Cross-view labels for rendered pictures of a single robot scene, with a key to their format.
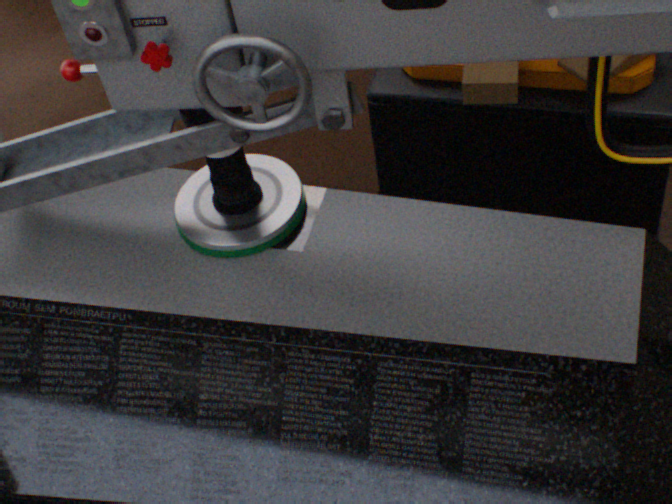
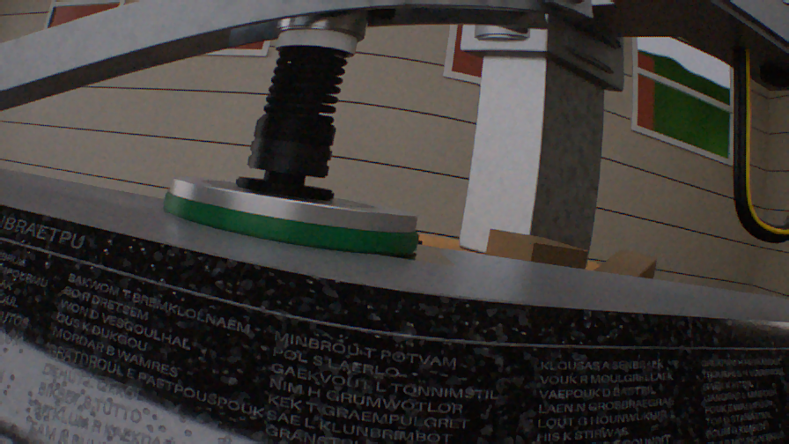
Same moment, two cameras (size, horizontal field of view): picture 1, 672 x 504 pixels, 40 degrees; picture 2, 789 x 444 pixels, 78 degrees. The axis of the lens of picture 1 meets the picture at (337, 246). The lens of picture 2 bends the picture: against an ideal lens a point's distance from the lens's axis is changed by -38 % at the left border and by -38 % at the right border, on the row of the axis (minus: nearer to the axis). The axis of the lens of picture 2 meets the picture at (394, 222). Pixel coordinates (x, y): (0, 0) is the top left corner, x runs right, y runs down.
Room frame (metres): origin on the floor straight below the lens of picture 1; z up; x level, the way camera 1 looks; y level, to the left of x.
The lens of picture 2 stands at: (0.55, 0.35, 0.88)
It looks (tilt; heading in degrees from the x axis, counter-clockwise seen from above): 3 degrees down; 331
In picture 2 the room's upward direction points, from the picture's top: 10 degrees clockwise
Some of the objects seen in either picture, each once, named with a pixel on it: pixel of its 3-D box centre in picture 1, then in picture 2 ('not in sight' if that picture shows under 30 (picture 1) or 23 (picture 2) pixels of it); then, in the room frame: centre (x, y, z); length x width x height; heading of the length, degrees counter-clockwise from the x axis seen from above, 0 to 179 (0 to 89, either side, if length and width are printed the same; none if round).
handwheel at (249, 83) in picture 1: (256, 67); not in sight; (0.96, 0.06, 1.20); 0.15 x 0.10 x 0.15; 77
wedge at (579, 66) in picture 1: (614, 43); (626, 267); (1.37, -0.59, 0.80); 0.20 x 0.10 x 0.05; 116
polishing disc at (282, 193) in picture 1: (238, 200); (280, 200); (1.11, 0.15, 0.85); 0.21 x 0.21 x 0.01
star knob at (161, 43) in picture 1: (158, 49); not in sight; (0.98, 0.17, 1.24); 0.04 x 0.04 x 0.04; 77
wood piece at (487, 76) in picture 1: (491, 60); (535, 255); (1.39, -0.36, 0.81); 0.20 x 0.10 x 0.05; 163
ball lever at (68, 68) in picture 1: (87, 69); not in sight; (1.07, 0.29, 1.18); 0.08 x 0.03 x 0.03; 77
